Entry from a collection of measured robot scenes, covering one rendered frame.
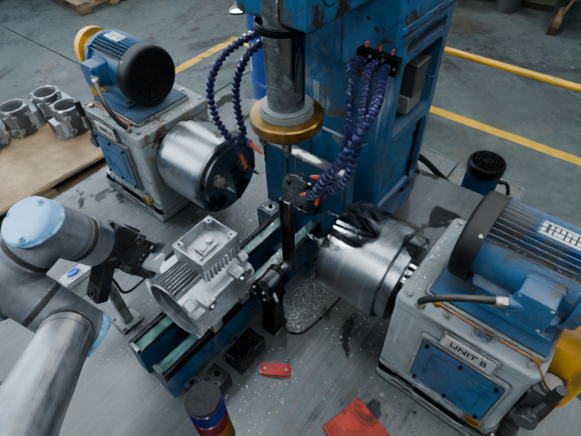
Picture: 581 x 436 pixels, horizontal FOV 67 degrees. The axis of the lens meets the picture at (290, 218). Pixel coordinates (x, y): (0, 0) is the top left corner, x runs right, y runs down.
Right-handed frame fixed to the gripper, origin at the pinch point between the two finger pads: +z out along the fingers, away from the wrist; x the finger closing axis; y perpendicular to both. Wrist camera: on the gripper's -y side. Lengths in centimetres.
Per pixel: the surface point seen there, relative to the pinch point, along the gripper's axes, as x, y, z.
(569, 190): -70, 150, 213
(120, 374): 3.4, -30.3, 16.2
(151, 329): -0.1, -14.5, 11.7
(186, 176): 20.2, 23.7, 13.9
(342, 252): -32.7, 27.8, 12.0
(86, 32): 71, 45, -3
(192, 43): 276, 145, 211
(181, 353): -11.1, -14.1, 11.9
